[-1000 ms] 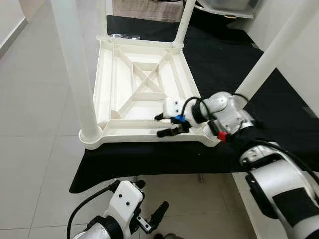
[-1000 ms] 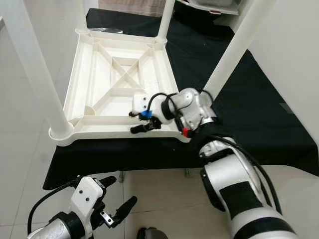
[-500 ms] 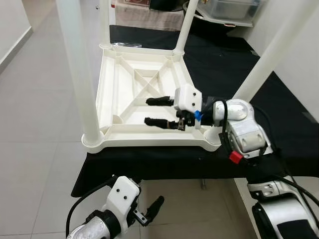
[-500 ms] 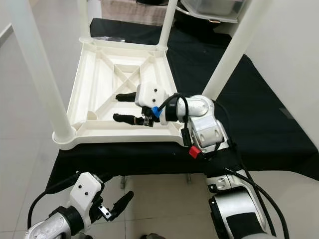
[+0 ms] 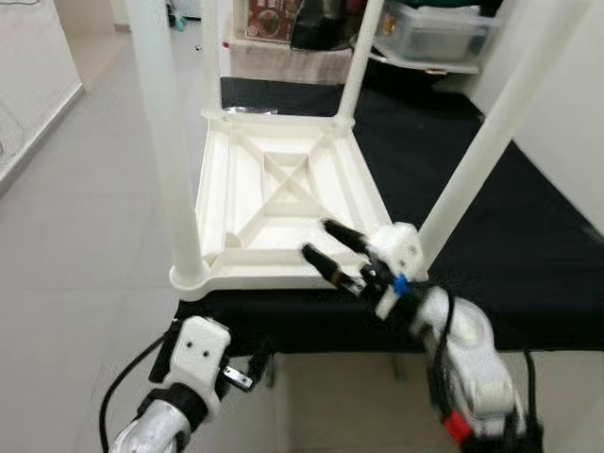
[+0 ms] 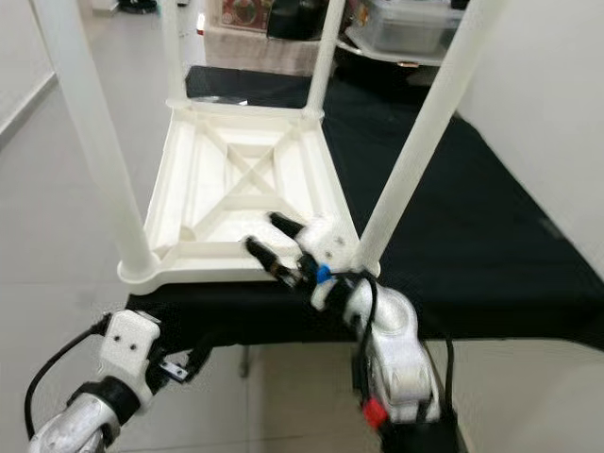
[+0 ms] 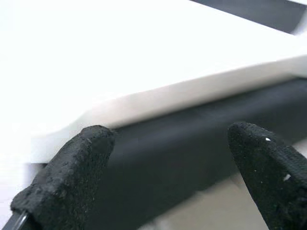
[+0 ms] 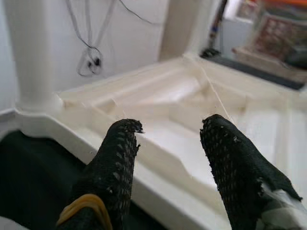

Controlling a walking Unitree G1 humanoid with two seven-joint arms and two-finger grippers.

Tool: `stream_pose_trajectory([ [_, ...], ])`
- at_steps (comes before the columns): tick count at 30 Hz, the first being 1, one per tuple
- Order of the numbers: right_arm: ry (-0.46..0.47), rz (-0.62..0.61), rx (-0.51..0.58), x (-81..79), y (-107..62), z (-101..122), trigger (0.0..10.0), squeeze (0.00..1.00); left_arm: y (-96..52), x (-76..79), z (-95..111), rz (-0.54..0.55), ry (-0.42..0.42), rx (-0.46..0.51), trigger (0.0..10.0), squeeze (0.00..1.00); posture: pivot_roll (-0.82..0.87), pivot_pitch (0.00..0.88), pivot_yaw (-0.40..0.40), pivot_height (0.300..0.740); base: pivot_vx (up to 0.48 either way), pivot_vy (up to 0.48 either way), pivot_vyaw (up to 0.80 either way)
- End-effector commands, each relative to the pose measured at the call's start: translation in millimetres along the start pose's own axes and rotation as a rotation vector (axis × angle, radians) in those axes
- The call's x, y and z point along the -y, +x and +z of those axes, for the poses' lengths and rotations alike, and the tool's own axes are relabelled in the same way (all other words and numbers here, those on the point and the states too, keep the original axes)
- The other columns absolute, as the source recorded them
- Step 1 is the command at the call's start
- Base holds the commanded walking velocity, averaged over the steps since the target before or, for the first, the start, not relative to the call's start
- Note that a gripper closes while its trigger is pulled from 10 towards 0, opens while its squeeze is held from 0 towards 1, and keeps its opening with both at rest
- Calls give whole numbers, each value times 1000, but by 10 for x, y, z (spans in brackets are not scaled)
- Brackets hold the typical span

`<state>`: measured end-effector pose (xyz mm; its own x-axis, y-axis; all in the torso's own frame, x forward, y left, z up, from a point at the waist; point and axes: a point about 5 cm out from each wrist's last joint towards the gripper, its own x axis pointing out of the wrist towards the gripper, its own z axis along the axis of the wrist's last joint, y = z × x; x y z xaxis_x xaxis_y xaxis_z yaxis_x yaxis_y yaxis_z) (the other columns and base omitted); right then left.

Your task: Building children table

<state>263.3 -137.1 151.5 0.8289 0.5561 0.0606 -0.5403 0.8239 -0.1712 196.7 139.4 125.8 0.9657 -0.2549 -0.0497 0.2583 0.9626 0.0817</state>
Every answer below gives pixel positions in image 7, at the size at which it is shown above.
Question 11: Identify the black tablecloth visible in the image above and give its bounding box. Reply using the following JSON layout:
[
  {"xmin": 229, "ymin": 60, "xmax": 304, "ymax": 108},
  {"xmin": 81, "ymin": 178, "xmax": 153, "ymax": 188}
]
[{"xmin": 28, "ymin": 0, "xmax": 307, "ymax": 230}]

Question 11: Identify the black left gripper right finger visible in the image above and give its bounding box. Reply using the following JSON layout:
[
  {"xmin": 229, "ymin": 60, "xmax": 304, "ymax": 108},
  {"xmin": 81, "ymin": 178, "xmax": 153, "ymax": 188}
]
[{"xmin": 226, "ymin": 121, "xmax": 307, "ymax": 230}]

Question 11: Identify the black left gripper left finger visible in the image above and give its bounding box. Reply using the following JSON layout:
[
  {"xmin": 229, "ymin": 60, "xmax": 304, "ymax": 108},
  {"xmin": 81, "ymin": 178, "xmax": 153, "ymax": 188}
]
[{"xmin": 10, "ymin": 124, "xmax": 118, "ymax": 230}]

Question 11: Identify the white plastic table top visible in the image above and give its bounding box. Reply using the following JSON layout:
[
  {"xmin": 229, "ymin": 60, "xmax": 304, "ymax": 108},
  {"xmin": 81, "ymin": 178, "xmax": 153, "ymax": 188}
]
[{"xmin": 0, "ymin": 0, "xmax": 307, "ymax": 166}]

